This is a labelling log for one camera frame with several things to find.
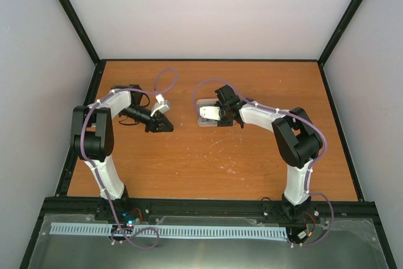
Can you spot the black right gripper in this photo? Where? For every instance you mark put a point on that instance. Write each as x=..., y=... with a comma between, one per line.
x=225, y=124

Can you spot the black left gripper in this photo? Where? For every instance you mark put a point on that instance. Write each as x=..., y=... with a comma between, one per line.
x=156, y=120

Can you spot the pink sunglasses case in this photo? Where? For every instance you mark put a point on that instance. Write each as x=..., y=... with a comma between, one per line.
x=204, y=122

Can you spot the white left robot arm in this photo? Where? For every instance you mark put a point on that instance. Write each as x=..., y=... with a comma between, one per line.
x=92, y=136

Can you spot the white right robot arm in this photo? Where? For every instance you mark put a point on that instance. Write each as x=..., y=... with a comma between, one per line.
x=298, y=142

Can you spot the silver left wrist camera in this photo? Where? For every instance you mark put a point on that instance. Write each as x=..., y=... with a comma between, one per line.
x=161, y=105

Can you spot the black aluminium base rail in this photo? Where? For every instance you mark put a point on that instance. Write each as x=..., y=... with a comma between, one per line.
x=263, y=211

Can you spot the black enclosure frame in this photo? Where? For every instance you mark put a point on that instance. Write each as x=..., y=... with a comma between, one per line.
x=72, y=14

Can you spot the light blue cable duct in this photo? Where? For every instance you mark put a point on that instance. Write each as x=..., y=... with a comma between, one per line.
x=174, y=232

